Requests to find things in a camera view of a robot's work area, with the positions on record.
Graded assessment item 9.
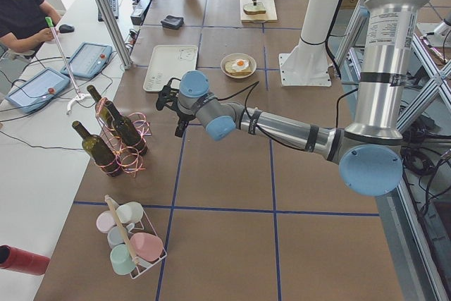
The green wine bottle front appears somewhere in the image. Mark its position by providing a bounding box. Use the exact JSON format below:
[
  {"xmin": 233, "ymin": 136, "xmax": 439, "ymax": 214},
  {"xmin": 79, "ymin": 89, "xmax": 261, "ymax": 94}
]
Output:
[{"xmin": 72, "ymin": 121, "xmax": 123, "ymax": 177}]

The red cylinder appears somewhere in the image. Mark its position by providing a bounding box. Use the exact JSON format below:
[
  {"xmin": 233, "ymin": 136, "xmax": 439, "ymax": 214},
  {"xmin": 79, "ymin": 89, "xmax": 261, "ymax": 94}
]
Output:
[{"xmin": 1, "ymin": 245, "xmax": 50, "ymax": 276}]

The green wine bottle back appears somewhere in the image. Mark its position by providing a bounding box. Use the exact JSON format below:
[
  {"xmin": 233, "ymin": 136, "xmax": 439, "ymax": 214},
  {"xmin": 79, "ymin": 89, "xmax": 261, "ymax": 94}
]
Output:
[{"xmin": 87, "ymin": 85, "xmax": 113, "ymax": 131}]

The blue teach pendant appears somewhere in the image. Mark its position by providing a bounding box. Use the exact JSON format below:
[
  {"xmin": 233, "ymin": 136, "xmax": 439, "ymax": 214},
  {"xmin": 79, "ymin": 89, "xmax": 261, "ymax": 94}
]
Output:
[
  {"xmin": 6, "ymin": 68, "xmax": 70, "ymax": 113},
  {"xmin": 68, "ymin": 42, "xmax": 113, "ymax": 80}
]

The fried egg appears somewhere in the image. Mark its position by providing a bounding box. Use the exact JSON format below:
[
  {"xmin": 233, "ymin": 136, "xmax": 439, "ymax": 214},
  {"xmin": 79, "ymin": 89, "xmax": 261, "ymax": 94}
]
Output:
[{"xmin": 231, "ymin": 59, "xmax": 249, "ymax": 72}]

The cream round plate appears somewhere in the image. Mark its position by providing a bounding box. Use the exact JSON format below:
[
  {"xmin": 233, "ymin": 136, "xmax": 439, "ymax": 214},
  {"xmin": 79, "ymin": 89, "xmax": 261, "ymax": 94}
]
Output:
[{"xmin": 221, "ymin": 53, "xmax": 257, "ymax": 79}]

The green wine bottle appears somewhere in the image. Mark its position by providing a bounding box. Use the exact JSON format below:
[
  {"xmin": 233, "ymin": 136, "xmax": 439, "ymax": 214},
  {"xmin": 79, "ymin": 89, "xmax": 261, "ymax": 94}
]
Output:
[
  {"xmin": 72, "ymin": 121, "xmax": 123, "ymax": 177},
  {"xmin": 87, "ymin": 85, "xmax": 113, "ymax": 131},
  {"xmin": 105, "ymin": 100, "xmax": 148, "ymax": 156}
]

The reacher grabber stick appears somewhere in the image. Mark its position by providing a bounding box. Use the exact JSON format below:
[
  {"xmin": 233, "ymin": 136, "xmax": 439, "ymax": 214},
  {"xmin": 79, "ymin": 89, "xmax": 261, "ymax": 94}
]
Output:
[{"xmin": 45, "ymin": 16, "xmax": 90, "ymax": 115}]

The wooden cutting board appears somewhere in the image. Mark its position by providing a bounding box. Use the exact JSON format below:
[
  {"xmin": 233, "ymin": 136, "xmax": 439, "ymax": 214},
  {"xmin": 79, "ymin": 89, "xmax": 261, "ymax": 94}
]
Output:
[{"xmin": 240, "ymin": 0, "xmax": 278, "ymax": 23}]

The person in black shirt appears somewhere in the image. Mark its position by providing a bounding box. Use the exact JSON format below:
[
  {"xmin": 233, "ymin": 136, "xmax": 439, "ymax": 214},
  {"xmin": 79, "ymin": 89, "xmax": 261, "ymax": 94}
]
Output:
[{"xmin": 1, "ymin": 0, "xmax": 61, "ymax": 54}]

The grey blue cup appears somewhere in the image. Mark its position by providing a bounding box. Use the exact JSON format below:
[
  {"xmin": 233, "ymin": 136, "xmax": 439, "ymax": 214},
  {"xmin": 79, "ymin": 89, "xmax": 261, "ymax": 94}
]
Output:
[{"xmin": 106, "ymin": 226, "xmax": 125, "ymax": 249}]

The light pink cup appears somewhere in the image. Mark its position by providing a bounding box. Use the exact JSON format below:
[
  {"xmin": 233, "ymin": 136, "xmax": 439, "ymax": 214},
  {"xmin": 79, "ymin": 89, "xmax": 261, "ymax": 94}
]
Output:
[{"xmin": 96, "ymin": 211, "xmax": 116, "ymax": 234}]

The green wine bottle middle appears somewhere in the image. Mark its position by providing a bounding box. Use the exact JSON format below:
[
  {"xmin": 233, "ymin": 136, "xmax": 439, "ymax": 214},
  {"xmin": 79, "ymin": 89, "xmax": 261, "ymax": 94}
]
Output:
[{"xmin": 105, "ymin": 100, "xmax": 148, "ymax": 156}]

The blue teach pendant far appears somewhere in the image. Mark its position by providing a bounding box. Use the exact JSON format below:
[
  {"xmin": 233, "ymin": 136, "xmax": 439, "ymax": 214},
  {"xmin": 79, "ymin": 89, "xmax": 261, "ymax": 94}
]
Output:
[{"xmin": 68, "ymin": 42, "xmax": 113, "ymax": 80}]

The mint green cup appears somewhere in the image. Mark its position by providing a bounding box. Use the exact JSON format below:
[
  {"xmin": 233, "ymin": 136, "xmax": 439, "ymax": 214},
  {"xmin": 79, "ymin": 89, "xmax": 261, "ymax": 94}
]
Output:
[{"xmin": 110, "ymin": 244, "xmax": 136, "ymax": 276}]

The copper wire bottle rack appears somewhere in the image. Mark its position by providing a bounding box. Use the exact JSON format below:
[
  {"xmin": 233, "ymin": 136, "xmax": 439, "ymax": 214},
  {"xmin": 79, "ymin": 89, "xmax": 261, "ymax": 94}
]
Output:
[{"xmin": 96, "ymin": 97, "xmax": 152, "ymax": 176}]

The folded grey cloth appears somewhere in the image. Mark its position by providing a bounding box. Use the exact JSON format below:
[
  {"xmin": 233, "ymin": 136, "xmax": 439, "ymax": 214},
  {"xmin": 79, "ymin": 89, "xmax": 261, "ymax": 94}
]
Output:
[{"xmin": 160, "ymin": 15, "xmax": 184, "ymax": 30}]

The cream bear serving tray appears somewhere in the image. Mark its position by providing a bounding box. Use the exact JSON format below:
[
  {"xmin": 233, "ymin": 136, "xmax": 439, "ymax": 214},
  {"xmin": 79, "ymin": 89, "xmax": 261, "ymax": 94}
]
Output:
[{"xmin": 143, "ymin": 44, "xmax": 198, "ymax": 92}]

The black computer mouse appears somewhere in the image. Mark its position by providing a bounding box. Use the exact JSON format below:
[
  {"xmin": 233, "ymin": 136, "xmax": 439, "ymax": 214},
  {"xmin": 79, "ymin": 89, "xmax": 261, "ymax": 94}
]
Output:
[{"xmin": 58, "ymin": 24, "xmax": 75, "ymax": 34}]

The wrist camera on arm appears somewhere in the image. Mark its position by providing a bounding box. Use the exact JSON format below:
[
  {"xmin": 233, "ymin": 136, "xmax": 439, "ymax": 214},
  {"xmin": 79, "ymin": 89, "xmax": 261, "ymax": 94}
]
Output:
[{"xmin": 156, "ymin": 78, "xmax": 180, "ymax": 111}]

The blue teach pendant near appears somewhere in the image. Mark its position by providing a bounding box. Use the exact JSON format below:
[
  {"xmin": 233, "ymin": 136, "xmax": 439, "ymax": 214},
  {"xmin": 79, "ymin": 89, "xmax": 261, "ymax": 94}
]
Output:
[{"xmin": 6, "ymin": 68, "xmax": 70, "ymax": 113}]

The black keyboard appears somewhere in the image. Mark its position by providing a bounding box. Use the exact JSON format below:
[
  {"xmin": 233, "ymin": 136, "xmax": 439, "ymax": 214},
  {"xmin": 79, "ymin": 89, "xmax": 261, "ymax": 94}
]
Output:
[{"xmin": 107, "ymin": 0, "xmax": 119, "ymax": 19}]

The white cup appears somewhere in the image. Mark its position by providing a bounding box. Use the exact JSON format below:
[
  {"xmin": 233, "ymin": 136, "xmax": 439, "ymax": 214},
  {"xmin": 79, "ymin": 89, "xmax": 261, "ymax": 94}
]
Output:
[{"xmin": 116, "ymin": 202, "xmax": 144, "ymax": 223}]

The aluminium frame post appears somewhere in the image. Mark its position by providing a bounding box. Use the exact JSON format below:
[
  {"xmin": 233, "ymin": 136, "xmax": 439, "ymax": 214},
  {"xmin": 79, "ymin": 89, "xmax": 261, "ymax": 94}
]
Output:
[{"xmin": 95, "ymin": 0, "xmax": 132, "ymax": 70}]

